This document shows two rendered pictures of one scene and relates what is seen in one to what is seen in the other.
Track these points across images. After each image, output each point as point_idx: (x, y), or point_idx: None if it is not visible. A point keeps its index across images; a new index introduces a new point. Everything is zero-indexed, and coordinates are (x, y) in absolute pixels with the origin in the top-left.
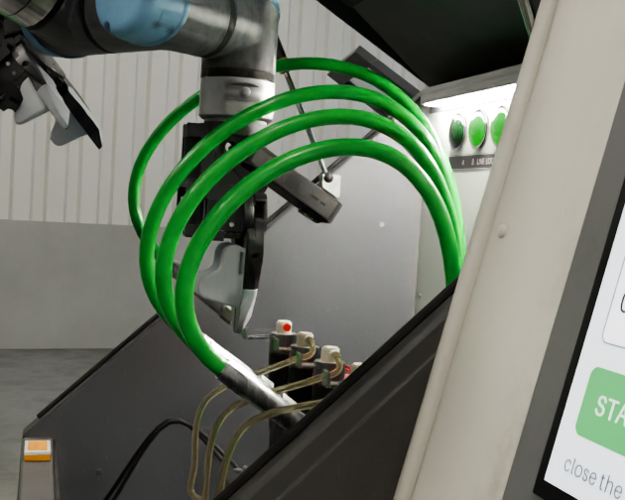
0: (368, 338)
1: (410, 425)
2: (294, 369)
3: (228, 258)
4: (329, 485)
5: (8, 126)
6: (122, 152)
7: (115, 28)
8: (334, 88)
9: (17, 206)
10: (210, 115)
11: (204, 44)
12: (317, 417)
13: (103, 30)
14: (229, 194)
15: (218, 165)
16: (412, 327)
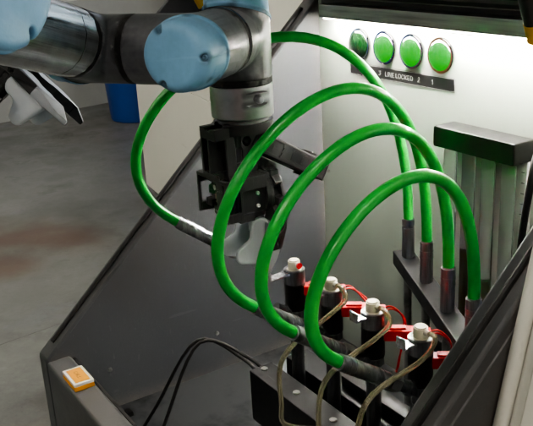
0: (293, 211)
1: (497, 386)
2: (327, 308)
3: (256, 229)
4: None
5: None
6: None
7: (173, 87)
8: (337, 90)
9: None
10: (230, 121)
11: (232, 73)
12: (439, 398)
13: (144, 75)
14: (336, 243)
15: (292, 198)
16: (489, 320)
